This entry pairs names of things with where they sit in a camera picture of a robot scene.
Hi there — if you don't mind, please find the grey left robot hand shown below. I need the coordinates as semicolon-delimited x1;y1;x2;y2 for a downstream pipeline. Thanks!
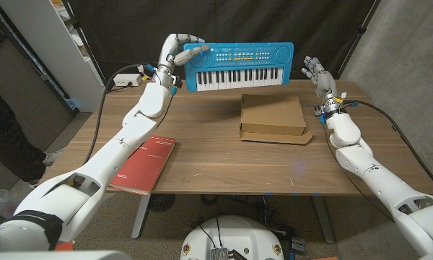
157;32;211;90

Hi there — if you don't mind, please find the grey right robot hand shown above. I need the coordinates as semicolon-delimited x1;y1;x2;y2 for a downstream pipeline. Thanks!
301;56;347;116

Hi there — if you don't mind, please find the blue toy piano keyboard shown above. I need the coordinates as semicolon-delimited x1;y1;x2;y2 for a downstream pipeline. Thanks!
183;41;295;93

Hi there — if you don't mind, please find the white power socket box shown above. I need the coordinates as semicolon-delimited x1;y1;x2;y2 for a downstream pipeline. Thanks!
113;73;143;87

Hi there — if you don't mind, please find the flat cardboard box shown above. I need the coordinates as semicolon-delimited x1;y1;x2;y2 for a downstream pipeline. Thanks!
240;93;314;146

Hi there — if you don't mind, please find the red notebook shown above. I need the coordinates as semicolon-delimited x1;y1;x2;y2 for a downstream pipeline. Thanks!
108;135;177;196

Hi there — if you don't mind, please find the black backdrop curtain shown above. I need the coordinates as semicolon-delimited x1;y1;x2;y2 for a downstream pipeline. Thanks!
68;0;378;86

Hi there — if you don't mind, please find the white cabinet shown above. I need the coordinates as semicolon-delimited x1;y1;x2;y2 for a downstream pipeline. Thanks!
0;0;108;113

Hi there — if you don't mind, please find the grey table leg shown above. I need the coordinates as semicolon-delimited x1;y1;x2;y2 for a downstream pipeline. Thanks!
311;194;336;245
131;194;152;240

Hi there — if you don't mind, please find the black round fan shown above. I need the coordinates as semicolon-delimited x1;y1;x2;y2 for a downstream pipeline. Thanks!
147;194;177;213

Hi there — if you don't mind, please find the white sneaker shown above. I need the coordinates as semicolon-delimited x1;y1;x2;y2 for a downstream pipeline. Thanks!
28;147;64;191

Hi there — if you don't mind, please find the white robot torso base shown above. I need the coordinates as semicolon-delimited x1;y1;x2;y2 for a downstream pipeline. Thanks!
180;215;285;260

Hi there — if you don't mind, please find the person in black trousers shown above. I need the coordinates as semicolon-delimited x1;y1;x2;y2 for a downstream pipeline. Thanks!
0;70;48;183

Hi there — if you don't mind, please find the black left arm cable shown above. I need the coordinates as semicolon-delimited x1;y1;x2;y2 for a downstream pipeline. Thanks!
83;64;145;165

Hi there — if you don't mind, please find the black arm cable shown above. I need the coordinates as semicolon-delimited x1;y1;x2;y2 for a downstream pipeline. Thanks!
346;100;433;196
83;64;145;165

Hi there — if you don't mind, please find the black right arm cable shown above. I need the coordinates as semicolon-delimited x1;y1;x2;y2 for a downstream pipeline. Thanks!
346;100;433;196

